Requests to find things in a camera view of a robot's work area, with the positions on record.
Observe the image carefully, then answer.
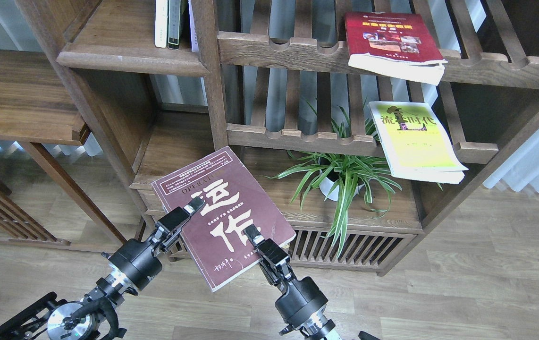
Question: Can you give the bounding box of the dark green upright book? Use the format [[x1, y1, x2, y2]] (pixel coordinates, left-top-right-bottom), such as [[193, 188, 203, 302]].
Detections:
[[167, 0, 187, 50]]

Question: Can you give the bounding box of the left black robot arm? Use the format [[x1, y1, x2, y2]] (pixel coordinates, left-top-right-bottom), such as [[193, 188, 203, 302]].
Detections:
[[0, 197, 204, 340]]

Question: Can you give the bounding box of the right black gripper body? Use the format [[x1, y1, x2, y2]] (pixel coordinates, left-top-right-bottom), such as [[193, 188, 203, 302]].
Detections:
[[256, 239, 296, 289]]

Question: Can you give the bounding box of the yellow green book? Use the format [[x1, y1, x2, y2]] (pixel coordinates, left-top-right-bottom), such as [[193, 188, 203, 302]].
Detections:
[[368, 101, 467, 184]]

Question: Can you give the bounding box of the white plant pot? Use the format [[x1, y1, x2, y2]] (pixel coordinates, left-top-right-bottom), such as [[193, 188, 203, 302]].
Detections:
[[320, 171, 364, 202]]

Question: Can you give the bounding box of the dark brown book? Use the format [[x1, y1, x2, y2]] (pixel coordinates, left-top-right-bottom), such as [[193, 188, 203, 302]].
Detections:
[[152, 146, 296, 292]]

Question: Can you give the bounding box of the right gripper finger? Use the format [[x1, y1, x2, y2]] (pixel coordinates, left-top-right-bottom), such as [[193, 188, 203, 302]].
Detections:
[[244, 224, 264, 246]]

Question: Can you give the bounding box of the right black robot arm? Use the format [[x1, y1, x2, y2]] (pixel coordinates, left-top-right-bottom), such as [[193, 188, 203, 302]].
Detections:
[[245, 225, 341, 340]]

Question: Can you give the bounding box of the green spider plant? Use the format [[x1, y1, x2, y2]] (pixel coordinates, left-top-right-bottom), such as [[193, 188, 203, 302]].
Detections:
[[264, 102, 444, 258]]

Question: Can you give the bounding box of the dark wooden bookshelf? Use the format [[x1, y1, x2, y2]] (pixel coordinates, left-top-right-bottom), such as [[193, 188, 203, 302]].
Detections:
[[17, 0, 539, 276]]

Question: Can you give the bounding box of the red book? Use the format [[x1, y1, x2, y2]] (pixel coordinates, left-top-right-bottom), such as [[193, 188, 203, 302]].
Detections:
[[344, 12, 447, 86]]

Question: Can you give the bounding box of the pale upright book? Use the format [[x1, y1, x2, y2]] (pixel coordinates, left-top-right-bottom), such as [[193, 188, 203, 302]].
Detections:
[[188, 0, 200, 53]]

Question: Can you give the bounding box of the wooden side table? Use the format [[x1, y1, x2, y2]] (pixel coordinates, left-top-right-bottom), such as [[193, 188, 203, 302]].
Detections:
[[0, 50, 126, 251]]

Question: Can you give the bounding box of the white upright book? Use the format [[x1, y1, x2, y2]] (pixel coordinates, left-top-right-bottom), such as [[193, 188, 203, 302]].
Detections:
[[154, 0, 168, 48]]

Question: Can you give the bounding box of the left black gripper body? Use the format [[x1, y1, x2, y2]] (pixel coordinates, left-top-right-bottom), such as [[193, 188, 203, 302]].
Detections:
[[147, 207, 191, 253]]

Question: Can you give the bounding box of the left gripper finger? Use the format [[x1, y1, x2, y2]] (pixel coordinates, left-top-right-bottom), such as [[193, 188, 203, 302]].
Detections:
[[184, 196, 205, 216]]

